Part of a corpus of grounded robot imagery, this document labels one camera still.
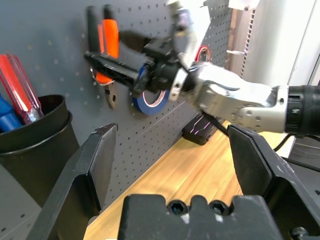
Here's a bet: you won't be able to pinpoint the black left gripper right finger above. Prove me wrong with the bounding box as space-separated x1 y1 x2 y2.
226 124 320 237

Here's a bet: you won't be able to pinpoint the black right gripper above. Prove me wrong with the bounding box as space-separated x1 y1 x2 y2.
83 29 182 98

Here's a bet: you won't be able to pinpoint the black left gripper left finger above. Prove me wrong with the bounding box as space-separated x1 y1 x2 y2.
46 122 119 240

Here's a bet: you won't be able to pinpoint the orange black pliers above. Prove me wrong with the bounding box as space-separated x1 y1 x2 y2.
86 4 120 110

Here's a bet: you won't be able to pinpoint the grey metal pegboard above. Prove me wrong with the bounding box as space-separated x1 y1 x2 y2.
0 0 236 240

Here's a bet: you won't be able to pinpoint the black plastic cup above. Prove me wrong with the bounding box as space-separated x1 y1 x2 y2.
0 94 81 208

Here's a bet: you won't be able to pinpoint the blue tape roll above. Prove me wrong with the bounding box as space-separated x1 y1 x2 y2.
132 63 171 116

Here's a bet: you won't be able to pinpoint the red tape roll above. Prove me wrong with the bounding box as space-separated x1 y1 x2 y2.
194 44 213 63

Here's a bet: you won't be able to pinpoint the black tool case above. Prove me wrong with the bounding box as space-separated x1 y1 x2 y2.
181 113 219 146

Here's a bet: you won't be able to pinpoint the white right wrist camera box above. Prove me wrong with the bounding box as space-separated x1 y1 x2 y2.
166 0 212 70

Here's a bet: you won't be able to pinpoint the blue handled screwdriver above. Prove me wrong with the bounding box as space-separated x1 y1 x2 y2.
0 93 24 133

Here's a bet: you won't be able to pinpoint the red handled screwdriver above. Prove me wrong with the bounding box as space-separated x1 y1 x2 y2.
0 53 45 126

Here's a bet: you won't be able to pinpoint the grey slotted upright post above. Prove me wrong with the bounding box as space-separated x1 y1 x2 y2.
238 7 258 79

